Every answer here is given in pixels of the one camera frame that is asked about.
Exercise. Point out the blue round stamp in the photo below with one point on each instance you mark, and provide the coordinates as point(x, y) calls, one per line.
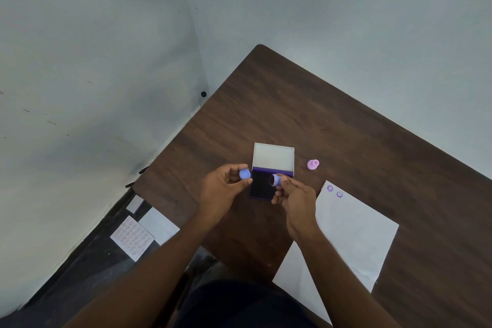
point(274, 180)

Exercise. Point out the small white card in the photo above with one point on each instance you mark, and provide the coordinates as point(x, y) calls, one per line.
point(135, 204)

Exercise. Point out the person's right forearm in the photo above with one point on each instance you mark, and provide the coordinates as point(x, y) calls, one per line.
point(342, 285)

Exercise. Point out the plain white sheet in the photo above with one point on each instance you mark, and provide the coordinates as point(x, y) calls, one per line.
point(158, 224)

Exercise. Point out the person's right hand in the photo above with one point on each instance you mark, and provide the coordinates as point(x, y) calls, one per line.
point(299, 210)

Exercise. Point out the person's left thumb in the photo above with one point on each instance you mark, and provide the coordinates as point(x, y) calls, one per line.
point(241, 186)

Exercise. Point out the open purple ink pad case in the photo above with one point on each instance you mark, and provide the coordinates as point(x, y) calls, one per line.
point(273, 158)

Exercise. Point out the pink round stamp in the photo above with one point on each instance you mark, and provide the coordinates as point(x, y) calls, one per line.
point(312, 164)

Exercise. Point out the person's left forearm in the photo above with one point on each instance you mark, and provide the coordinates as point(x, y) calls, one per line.
point(146, 277)

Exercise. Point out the person's right thumb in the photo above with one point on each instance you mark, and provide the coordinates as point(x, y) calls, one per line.
point(277, 197)

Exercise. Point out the person's left hand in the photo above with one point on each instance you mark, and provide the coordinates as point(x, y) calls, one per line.
point(215, 195)

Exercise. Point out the blue stamp cap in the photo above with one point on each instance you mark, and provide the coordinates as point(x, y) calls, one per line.
point(245, 174)

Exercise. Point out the black table leg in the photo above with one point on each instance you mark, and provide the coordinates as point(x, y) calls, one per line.
point(136, 178)

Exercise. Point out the white paper sheet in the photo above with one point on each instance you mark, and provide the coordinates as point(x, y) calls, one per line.
point(353, 235)

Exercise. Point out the white dotted sticker sheet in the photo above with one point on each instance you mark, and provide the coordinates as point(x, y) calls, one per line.
point(132, 238)

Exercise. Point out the person's dark shorts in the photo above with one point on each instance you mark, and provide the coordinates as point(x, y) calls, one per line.
point(246, 306)

